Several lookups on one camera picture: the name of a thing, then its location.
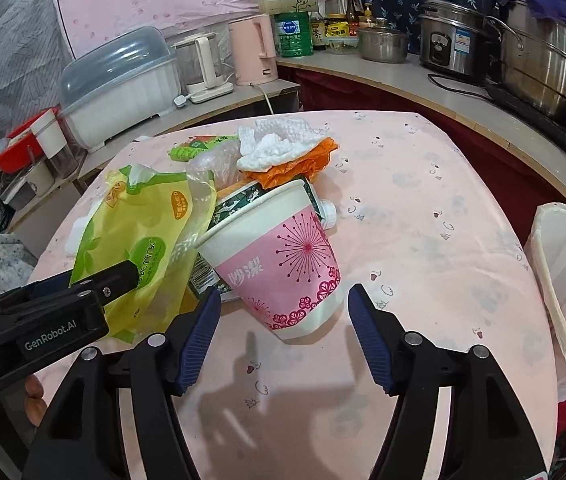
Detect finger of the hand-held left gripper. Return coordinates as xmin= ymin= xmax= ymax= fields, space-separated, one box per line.
xmin=68 ymin=260 xmax=144 ymax=307

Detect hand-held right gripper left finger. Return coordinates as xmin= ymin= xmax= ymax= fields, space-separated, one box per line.
xmin=22 ymin=285 xmax=224 ymax=480

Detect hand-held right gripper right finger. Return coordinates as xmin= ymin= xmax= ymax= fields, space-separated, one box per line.
xmin=347 ymin=283 xmax=546 ymax=480

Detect yellow-green snack bag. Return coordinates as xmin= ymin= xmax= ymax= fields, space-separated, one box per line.
xmin=69 ymin=167 xmax=219 ymax=346

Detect pink floral paper cup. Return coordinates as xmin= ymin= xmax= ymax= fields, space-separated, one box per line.
xmin=194 ymin=179 xmax=341 ymax=342

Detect clear plastic bag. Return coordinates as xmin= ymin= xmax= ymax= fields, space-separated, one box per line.
xmin=185 ymin=137 xmax=244 ymax=201

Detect orange sponge cloth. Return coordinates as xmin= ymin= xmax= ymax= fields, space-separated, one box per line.
xmin=239 ymin=136 xmax=340 ymax=184

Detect white lined trash bin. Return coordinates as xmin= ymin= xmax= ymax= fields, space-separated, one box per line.
xmin=523 ymin=202 xmax=566 ymax=381

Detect white paper towel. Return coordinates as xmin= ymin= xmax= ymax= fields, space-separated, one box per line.
xmin=236 ymin=117 xmax=329 ymax=172

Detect person's left hand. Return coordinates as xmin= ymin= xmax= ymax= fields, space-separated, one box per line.
xmin=25 ymin=375 xmax=46 ymax=429

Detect pink printed tablecloth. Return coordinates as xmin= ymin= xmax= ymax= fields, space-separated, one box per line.
xmin=28 ymin=110 xmax=559 ymax=480

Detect green patterned drink pouch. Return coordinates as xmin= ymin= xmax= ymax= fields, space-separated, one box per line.
xmin=188 ymin=176 xmax=339 ymax=303

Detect small green box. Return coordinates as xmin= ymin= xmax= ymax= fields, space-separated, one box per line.
xmin=169 ymin=135 xmax=236 ymax=162

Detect white lidded glass jar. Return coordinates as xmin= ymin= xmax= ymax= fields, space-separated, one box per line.
xmin=30 ymin=110 xmax=78 ymax=178

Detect red plastic basin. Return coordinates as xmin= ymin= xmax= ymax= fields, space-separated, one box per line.
xmin=0 ymin=107 xmax=61 ymax=173

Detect grey side shelf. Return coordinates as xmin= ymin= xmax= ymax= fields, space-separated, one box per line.
xmin=75 ymin=77 xmax=301 ymax=196

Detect white dish drainer with lid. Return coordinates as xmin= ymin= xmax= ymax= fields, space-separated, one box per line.
xmin=58 ymin=26 xmax=182 ymax=153

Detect grey translucent plastic sheet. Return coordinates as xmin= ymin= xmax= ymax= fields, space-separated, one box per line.
xmin=0 ymin=0 xmax=74 ymax=131

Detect pink electric kettle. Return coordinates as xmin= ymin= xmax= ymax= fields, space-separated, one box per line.
xmin=228 ymin=14 xmax=280 ymax=87

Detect black induction cooker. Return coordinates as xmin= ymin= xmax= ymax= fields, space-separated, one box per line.
xmin=486 ymin=82 xmax=566 ymax=156

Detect small steel pot with lid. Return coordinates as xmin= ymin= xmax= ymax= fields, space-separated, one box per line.
xmin=357 ymin=19 xmax=410 ymax=64

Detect clear plastic food container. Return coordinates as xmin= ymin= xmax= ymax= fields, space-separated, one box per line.
xmin=328 ymin=35 xmax=361 ymax=55

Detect green tin can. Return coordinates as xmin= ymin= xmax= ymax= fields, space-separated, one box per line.
xmin=274 ymin=11 xmax=314 ymax=58

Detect steel rice cooker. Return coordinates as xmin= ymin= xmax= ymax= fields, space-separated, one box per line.
xmin=417 ymin=0 xmax=494 ymax=86

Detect dark soy sauce bottle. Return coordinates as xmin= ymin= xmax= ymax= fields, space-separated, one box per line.
xmin=310 ymin=10 xmax=327 ymax=51

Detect large steel steamer pot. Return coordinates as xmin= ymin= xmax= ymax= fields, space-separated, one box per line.
xmin=486 ymin=0 xmax=566 ymax=123

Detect glass kettle with cream handle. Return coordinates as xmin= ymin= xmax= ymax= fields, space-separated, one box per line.
xmin=170 ymin=32 xmax=234 ymax=106

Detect white power cable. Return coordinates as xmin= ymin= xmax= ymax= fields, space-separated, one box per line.
xmin=258 ymin=82 xmax=277 ymax=116

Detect black power cable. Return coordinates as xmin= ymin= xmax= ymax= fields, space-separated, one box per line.
xmin=427 ymin=74 xmax=489 ymax=98

